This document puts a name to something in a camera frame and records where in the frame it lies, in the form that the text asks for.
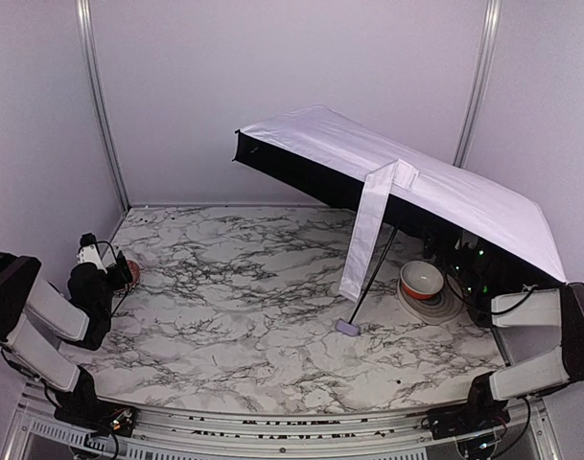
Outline lilac folding umbrella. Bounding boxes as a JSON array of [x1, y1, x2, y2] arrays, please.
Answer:
[[231, 104, 569, 336]]

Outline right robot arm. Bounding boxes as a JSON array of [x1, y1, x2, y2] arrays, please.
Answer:
[[422, 283, 584, 440]]

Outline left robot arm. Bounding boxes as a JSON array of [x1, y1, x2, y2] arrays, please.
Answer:
[[0, 243, 137, 437]]

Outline red patterned bowl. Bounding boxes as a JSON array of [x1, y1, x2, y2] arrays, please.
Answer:
[[115, 260, 140, 295]]

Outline orange white bowl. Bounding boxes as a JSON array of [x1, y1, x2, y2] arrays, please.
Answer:
[[400, 261, 444, 300]]

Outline grey ringed plate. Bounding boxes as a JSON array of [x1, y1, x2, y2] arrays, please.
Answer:
[[397, 281, 464, 326]]

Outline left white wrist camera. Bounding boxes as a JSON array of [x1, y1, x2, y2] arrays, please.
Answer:
[[77, 233, 106, 272]]

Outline aluminium front rail base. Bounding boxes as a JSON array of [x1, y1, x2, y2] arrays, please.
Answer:
[[0, 383, 563, 459]]

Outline left aluminium frame post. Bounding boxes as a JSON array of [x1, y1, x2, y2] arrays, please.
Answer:
[[76, 0, 130, 214]]

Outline aluminium frame post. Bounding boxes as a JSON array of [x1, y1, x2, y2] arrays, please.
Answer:
[[454, 0, 502, 169], [76, 0, 130, 214]]

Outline right aluminium frame post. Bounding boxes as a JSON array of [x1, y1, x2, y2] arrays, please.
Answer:
[[454, 0, 502, 169]]

